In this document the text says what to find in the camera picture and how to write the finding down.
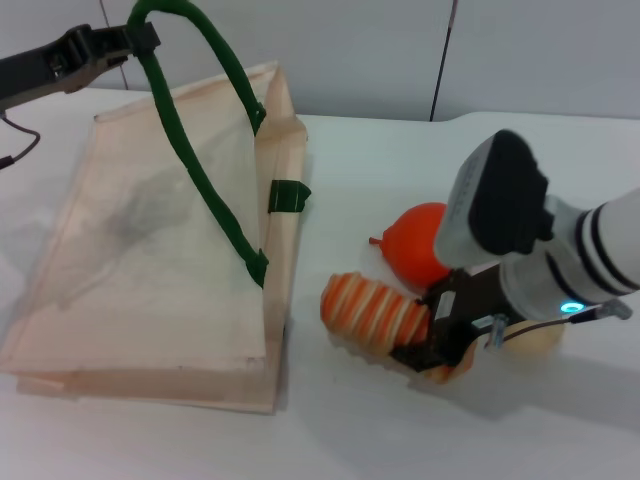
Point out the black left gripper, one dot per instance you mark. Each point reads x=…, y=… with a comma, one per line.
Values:
x=45, y=70

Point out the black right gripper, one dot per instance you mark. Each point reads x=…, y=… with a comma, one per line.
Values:
x=465, y=310

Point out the orange persimmon shaped toy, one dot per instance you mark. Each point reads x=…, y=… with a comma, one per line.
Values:
x=415, y=235

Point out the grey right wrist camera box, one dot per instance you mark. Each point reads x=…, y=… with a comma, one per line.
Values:
x=490, y=200

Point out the orange striped bread loaf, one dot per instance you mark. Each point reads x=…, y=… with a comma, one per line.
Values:
x=360, y=310

